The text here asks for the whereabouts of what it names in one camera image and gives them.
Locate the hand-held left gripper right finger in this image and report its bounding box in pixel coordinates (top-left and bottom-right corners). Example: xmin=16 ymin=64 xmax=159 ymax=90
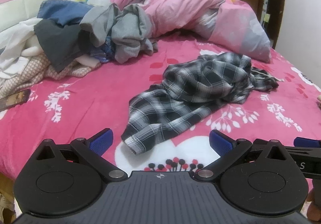
xmin=194 ymin=129 xmax=286 ymax=182

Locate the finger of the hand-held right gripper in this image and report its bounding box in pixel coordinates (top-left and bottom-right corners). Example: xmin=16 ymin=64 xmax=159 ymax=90
xmin=293 ymin=137 xmax=321 ymax=155

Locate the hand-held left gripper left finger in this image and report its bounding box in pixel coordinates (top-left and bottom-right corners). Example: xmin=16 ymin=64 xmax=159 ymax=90
xmin=36 ymin=128 xmax=128 ymax=181

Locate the black white plaid shirt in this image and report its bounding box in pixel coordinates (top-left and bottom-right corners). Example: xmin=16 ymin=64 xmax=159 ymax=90
xmin=121 ymin=52 xmax=285 ymax=155

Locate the pink floral bed blanket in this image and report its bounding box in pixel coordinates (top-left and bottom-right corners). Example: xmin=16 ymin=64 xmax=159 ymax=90
xmin=0 ymin=29 xmax=321 ymax=182

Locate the blue striped garment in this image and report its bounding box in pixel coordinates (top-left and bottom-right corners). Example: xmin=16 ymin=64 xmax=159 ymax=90
xmin=90 ymin=36 xmax=116 ymax=62

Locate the beige checkered cloth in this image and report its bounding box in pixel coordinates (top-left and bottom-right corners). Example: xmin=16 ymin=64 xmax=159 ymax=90
xmin=0 ymin=53 xmax=92 ymax=100

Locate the smartphone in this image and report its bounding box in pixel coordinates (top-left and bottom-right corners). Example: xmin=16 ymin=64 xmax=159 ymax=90
xmin=0 ymin=88 xmax=31 ymax=112

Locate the dark grey garment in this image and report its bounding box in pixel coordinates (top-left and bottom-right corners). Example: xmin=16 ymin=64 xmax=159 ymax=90
xmin=34 ymin=18 xmax=87 ymax=72

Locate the white garment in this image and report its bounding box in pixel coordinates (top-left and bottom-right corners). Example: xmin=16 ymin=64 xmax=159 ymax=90
xmin=0 ymin=18 xmax=47 ymax=79

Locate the blue denim garment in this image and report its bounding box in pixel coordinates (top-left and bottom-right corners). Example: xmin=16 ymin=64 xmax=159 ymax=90
xmin=38 ymin=0 xmax=94 ymax=26

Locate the pink grey quilt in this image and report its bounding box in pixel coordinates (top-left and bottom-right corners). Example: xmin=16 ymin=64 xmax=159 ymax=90
xmin=86 ymin=0 xmax=272 ymax=64

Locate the pink white headboard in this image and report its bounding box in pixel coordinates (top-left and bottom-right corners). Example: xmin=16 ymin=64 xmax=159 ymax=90
xmin=0 ymin=0 xmax=48 ymax=32

